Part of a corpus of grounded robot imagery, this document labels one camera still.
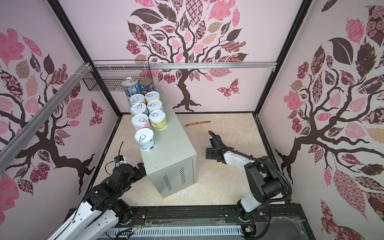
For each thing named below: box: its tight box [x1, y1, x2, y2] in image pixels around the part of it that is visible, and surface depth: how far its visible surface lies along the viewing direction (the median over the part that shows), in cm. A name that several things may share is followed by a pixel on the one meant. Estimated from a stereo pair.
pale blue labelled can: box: [147, 100, 165, 113], surface depth 70 cm
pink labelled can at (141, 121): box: [131, 114, 153, 131], surface depth 64 cm
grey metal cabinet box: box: [140, 86, 197, 199], surface depth 62 cm
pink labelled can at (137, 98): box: [129, 93, 145, 105], surface depth 74 cm
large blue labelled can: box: [121, 76, 142, 100], surface depth 74 cm
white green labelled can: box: [130, 103, 148, 117], surface depth 69 cm
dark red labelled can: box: [138, 77, 155, 95], surface depth 75 cm
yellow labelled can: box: [145, 91, 161, 104], surface depth 75 cm
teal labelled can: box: [134, 127, 157, 151], surface depth 58 cm
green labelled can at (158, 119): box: [148, 110, 168, 131], surface depth 66 cm
